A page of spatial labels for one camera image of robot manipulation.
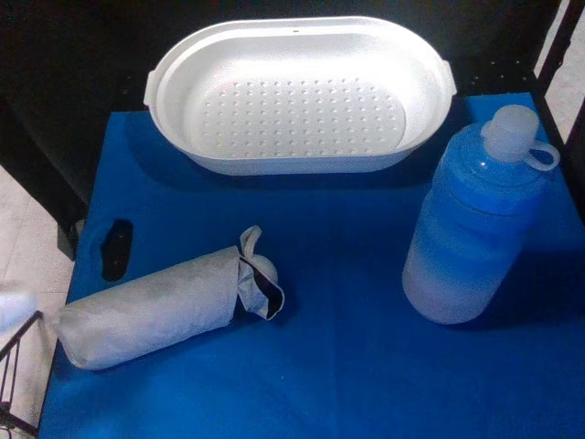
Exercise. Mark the grey umbrella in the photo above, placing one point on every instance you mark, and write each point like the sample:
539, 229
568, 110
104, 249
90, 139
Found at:
151, 311

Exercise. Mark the blue and white water bottle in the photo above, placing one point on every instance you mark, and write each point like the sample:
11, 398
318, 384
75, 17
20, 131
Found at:
466, 228

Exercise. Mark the white perforated oval basket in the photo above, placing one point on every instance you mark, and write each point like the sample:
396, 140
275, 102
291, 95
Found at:
292, 160

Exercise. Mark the blue table mat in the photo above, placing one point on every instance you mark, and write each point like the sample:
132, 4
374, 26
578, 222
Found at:
320, 274

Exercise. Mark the black tripod stand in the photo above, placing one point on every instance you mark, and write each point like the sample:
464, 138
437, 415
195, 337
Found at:
23, 331

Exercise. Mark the black table frame leg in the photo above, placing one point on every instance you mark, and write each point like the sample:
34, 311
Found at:
45, 174

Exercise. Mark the black metal frame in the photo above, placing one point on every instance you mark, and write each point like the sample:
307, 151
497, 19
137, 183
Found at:
546, 114

